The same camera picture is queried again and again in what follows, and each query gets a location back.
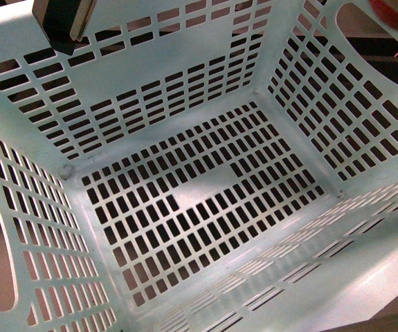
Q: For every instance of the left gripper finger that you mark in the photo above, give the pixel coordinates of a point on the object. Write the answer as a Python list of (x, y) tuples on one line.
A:
[(63, 22)]

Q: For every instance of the light blue plastic basket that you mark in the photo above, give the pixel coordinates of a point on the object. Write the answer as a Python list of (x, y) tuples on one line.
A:
[(198, 166)]

